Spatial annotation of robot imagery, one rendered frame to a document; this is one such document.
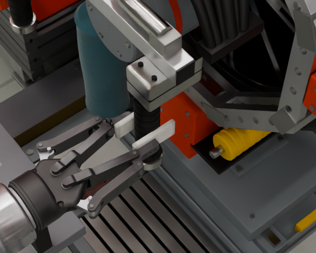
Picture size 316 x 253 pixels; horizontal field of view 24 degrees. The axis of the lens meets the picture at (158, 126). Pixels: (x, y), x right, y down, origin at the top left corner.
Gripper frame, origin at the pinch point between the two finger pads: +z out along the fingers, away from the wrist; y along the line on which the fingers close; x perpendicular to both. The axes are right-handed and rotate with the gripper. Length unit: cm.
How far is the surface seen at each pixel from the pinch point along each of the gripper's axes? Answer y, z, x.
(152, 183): -28, 23, -77
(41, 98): -63, 13, -70
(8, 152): -33, -9, -38
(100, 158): -41, 16, -75
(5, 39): -82, 15, -64
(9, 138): -36, -7, -38
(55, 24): -71, 25, -56
